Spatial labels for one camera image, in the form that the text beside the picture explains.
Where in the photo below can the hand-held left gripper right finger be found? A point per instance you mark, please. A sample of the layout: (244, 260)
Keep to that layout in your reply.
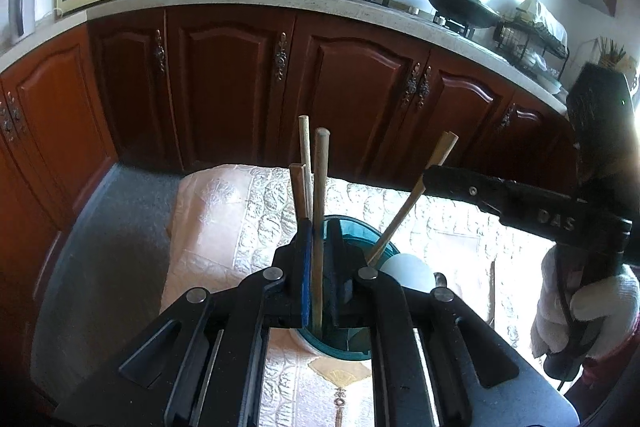
(342, 277)

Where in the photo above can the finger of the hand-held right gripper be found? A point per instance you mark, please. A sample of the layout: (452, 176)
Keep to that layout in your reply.
(500, 197)

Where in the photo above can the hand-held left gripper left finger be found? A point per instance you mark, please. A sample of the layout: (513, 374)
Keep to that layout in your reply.
(306, 277)

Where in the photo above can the white teal-rimmed utensil holder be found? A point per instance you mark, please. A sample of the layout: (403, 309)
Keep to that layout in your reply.
(382, 242)

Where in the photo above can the white ceramic spoon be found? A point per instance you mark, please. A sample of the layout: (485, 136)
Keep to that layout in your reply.
(410, 272)

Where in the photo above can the person's right forearm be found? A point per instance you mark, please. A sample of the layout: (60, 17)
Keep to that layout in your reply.
(617, 374)

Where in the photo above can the person's right hand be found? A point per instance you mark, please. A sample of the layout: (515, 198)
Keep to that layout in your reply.
(607, 307)

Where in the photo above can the chopstick holder with chopsticks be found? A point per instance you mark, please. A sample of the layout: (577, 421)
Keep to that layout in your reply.
(611, 54)

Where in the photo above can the white quilted tablecloth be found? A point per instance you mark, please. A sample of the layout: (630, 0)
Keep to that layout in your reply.
(240, 217)

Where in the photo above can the white cloth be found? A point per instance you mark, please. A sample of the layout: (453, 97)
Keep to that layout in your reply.
(540, 14)

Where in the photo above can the black wok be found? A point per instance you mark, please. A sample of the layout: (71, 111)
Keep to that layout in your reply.
(457, 4)

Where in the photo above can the brown wooden base cabinets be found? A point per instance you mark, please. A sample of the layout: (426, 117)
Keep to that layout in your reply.
(225, 82)

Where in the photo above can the grey white countertop appliance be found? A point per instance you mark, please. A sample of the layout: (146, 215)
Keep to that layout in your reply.
(22, 9)

